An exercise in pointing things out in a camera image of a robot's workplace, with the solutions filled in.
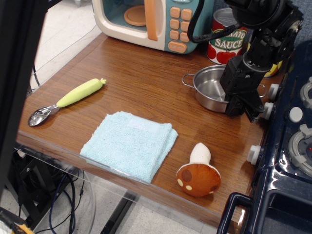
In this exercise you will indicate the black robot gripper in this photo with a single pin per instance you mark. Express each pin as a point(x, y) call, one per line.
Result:
point(240, 82)

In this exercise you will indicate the small stainless steel pot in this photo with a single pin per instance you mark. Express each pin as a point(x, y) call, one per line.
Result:
point(208, 90)

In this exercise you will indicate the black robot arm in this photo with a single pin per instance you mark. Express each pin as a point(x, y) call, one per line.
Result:
point(21, 22)

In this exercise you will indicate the white stove knob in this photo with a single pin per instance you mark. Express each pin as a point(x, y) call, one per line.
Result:
point(273, 91)
point(253, 154)
point(268, 107)

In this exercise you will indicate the dark blue toy stove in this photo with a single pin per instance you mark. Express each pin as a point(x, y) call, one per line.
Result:
point(281, 198)

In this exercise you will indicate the pineapple slices can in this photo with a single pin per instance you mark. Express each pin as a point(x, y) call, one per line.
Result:
point(274, 70)

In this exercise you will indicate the tomato sauce can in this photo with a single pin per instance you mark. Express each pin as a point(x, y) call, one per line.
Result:
point(222, 49)

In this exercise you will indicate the plush brown mushroom toy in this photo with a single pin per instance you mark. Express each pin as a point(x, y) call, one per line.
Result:
point(198, 178)

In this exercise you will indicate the teal toy microwave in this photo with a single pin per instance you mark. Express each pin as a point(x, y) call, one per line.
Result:
point(157, 24)

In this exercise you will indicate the light blue folded cloth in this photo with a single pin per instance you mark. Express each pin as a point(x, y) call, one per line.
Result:
point(129, 145)

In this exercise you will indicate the spoon with green handle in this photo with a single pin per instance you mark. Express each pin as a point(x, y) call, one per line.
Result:
point(75, 95)

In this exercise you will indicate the black desk frame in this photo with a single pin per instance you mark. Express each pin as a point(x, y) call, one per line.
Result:
point(36, 181)

